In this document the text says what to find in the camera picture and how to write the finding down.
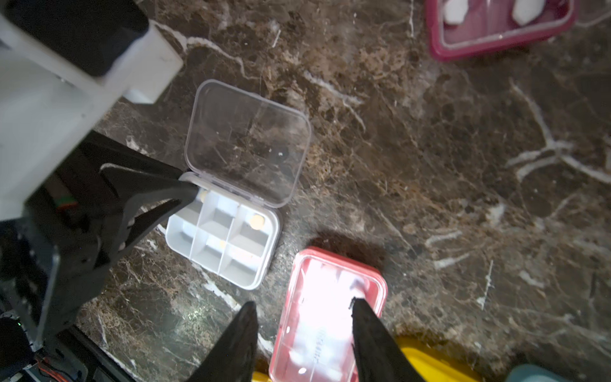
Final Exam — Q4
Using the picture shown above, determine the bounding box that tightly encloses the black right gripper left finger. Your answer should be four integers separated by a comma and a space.
187, 301, 259, 382

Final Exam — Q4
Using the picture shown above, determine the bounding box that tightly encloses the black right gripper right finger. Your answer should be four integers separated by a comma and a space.
351, 298, 425, 382

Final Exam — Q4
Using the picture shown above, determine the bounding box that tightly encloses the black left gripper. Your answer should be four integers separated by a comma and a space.
1, 132, 199, 381

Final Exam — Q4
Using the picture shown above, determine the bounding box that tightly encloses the white pillbox with amber lid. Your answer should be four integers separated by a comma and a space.
267, 335, 482, 381

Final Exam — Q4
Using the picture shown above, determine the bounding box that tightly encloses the red pillbox clear lid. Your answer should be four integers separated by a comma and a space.
269, 247, 388, 381

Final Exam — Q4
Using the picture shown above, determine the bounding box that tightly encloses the teal rectangular pillbox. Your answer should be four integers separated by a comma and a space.
504, 364, 569, 382

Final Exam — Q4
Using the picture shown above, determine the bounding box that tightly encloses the white pillbox clear lid front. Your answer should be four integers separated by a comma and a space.
165, 80, 313, 291

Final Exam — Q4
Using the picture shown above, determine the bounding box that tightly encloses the purple pillbox left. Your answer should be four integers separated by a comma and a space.
425, 0, 579, 60

